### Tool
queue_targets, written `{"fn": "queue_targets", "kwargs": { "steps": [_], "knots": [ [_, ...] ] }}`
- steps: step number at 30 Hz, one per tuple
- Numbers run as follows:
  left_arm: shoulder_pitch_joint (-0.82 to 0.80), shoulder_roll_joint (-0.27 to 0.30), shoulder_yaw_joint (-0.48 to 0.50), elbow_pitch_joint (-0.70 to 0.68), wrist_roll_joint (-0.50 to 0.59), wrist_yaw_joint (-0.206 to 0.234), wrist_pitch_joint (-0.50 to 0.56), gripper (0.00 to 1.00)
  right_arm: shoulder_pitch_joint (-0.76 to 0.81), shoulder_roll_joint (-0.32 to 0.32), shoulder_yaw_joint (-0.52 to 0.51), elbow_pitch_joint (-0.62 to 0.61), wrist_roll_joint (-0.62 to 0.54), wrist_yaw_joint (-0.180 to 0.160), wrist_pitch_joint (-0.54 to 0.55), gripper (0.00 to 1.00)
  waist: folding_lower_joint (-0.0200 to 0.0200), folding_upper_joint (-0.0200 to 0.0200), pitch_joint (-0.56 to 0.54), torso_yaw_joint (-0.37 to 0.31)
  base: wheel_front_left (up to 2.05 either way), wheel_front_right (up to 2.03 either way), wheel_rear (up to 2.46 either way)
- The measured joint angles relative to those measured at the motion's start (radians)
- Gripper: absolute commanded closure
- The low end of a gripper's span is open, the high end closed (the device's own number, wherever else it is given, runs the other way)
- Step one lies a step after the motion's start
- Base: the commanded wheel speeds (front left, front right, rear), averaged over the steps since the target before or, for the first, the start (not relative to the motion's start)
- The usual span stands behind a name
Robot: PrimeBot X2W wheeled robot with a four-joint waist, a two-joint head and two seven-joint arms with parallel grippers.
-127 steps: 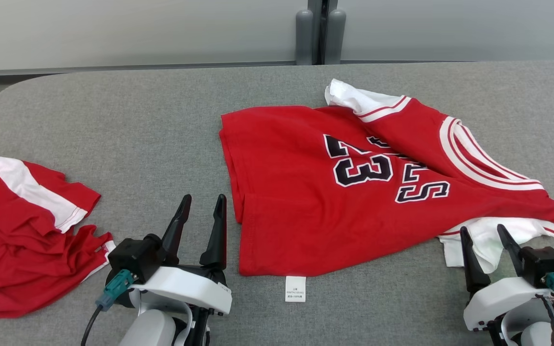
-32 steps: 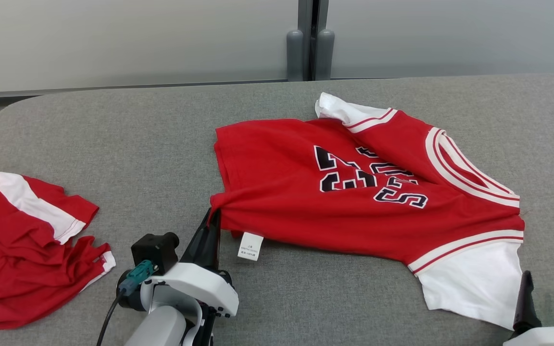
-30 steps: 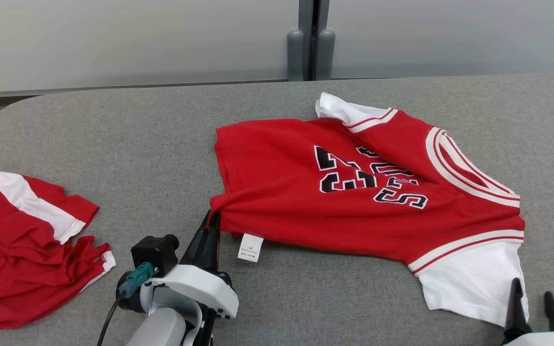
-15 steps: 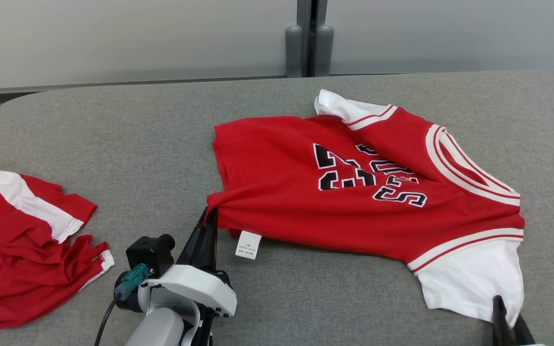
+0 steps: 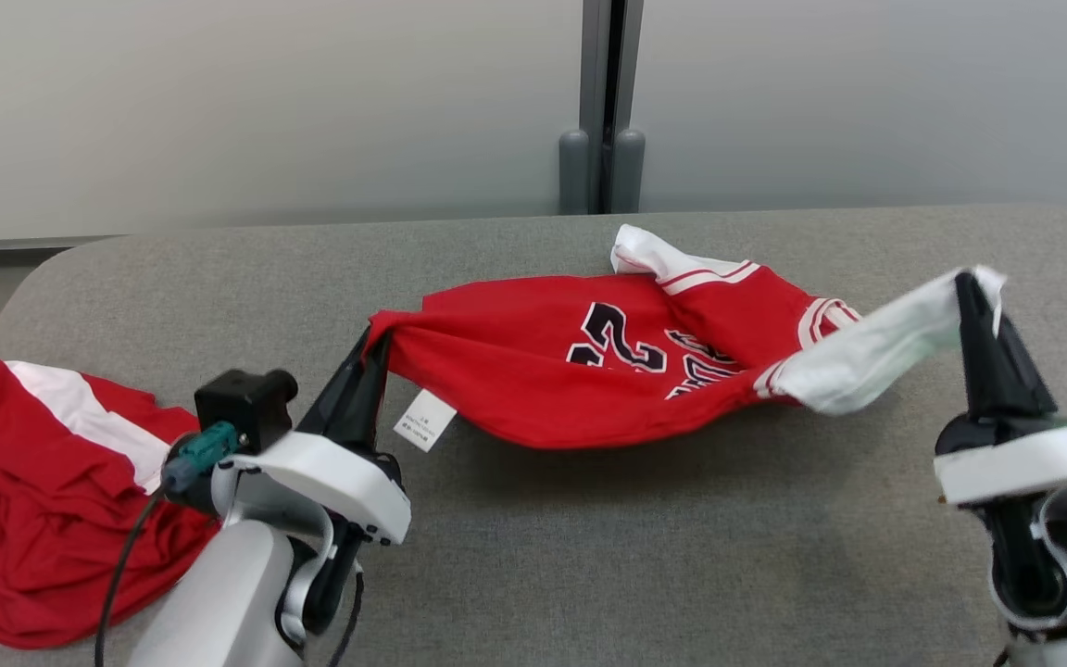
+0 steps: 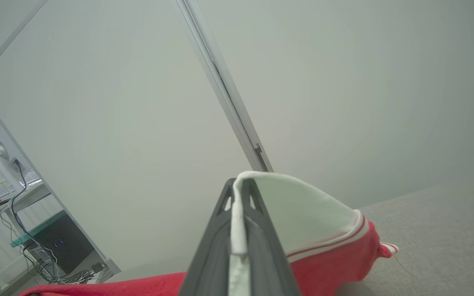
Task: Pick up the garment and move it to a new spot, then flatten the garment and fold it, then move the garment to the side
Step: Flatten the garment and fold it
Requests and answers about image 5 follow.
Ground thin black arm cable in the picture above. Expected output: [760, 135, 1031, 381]
[325, 570, 365, 667]

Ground grey fabric sofa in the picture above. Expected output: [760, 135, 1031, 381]
[0, 204, 1067, 667]

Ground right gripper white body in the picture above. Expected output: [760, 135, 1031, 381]
[935, 412, 1067, 506]

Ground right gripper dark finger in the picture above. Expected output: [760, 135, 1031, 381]
[955, 271, 1007, 420]
[997, 320, 1058, 416]

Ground red shorts with white stripe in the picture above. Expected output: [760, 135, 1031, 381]
[0, 359, 220, 649]

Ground grey partition base rail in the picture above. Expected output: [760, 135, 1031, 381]
[0, 234, 132, 257]

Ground black cable with teal plug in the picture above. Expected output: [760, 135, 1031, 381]
[94, 422, 240, 667]

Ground grey partition post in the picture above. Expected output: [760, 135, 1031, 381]
[559, 0, 646, 216]

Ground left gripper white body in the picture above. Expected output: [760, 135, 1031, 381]
[214, 428, 411, 547]

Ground red jersey with white sleeves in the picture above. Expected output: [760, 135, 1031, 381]
[365, 224, 1007, 452]

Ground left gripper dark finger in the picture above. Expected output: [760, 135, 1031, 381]
[344, 332, 394, 455]
[297, 335, 377, 444]

